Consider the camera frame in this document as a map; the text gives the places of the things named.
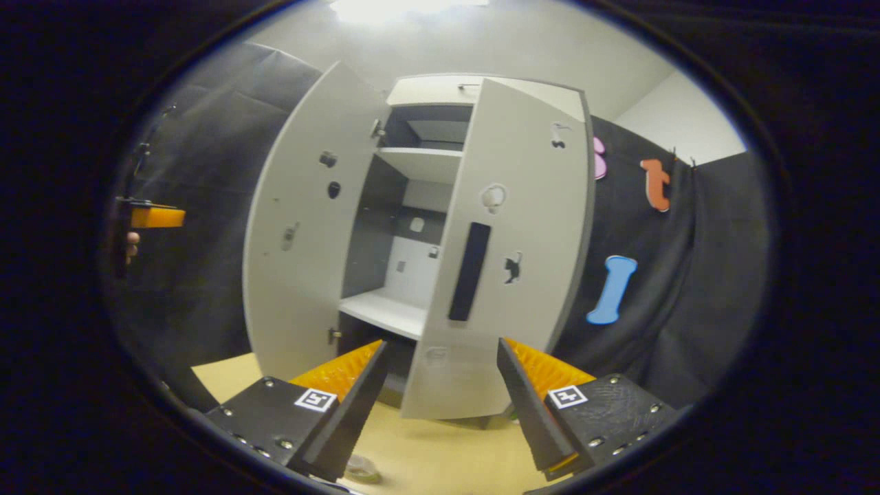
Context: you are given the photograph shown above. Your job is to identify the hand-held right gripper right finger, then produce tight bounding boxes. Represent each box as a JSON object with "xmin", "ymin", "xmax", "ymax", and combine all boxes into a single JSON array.
[{"xmin": 496, "ymin": 337, "xmax": 683, "ymax": 482}]

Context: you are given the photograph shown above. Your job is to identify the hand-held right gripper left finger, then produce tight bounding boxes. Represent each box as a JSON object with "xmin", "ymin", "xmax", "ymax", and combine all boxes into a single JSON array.
[{"xmin": 205, "ymin": 339, "xmax": 390, "ymax": 483}]

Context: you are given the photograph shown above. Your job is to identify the white cabinet door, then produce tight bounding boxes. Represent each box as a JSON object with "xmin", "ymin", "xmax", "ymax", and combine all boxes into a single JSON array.
[
  {"xmin": 401, "ymin": 77, "xmax": 595, "ymax": 420},
  {"xmin": 243, "ymin": 60, "xmax": 386, "ymax": 382}
]

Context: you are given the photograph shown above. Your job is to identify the white cabinet shelf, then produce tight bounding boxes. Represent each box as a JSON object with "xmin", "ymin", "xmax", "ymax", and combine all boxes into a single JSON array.
[
  {"xmin": 377, "ymin": 146, "xmax": 465, "ymax": 184},
  {"xmin": 338, "ymin": 289, "xmax": 430, "ymax": 341}
]

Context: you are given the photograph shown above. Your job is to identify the white grey cabinet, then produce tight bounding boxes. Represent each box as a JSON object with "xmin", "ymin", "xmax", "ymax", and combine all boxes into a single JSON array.
[{"xmin": 337, "ymin": 72, "xmax": 593, "ymax": 413}]

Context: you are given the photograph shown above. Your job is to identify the black stand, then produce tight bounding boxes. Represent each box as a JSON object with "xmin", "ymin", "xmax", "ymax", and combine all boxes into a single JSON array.
[{"xmin": 134, "ymin": 103, "xmax": 177, "ymax": 181}]

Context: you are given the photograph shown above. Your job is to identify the ceiling light panel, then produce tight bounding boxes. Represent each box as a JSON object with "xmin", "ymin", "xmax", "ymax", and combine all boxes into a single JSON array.
[{"xmin": 330, "ymin": 0, "xmax": 489, "ymax": 25}]

